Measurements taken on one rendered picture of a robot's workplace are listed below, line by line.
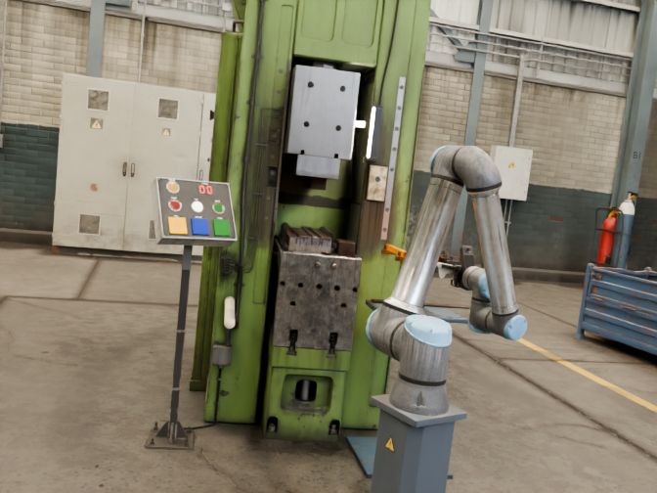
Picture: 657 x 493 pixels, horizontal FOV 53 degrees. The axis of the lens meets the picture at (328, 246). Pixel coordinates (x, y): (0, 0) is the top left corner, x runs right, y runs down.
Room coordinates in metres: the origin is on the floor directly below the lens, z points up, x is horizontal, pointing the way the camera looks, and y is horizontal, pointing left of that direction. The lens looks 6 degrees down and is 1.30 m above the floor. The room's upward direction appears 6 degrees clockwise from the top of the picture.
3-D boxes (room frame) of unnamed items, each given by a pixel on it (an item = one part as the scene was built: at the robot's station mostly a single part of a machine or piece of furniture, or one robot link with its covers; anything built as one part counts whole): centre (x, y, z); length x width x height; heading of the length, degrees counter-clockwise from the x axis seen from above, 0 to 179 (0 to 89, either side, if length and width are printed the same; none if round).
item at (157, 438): (2.92, 0.63, 0.05); 0.22 x 0.22 x 0.09; 9
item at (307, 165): (3.29, 0.12, 1.32); 0.42 x 0.20 x 0.10; 9
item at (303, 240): (3.29, 0.12, 0.96); 0.42 x 0.20 x 0.09; 9
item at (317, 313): (3.31, 0.07, 0.69); 0.56 x 0.38 x 0.45; 9
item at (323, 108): (3.30, 0.08, 1.56); 0.42 x 0.39 x 0.40; 9
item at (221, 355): (3.14, 0.46, 0.36); 0.09 x 0.07 x 0.12; 99
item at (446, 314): (2.98, -0.43, 0.71); 0.40 x 0.30 x 0.02; 102
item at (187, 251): (2.92, 0.62, 0.54); 0.04 x 0.04 x 1.08; 9
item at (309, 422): (3.31, 0.07, 0.23); 0.55 x 0.37 x 0.47; 9
